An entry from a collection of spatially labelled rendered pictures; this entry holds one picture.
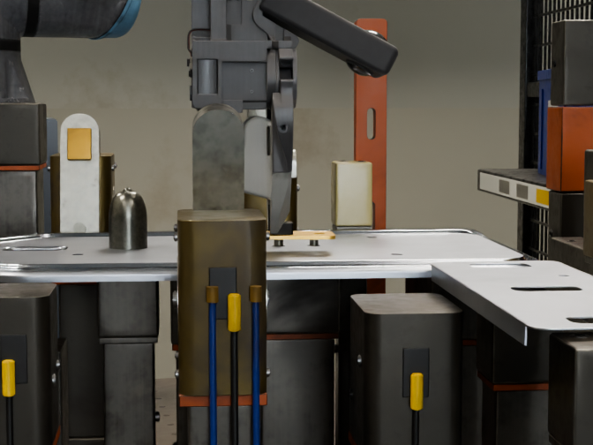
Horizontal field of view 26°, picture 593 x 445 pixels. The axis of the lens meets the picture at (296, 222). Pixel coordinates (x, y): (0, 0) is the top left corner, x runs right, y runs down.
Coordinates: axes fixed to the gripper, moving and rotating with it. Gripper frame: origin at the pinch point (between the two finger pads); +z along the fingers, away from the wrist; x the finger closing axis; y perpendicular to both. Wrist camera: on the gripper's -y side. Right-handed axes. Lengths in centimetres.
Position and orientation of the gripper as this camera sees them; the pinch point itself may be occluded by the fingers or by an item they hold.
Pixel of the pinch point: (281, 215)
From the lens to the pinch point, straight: 103.4
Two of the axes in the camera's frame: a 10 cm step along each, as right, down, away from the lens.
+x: 0.9, 1.0, -9.9
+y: -10.0, 0.1, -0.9
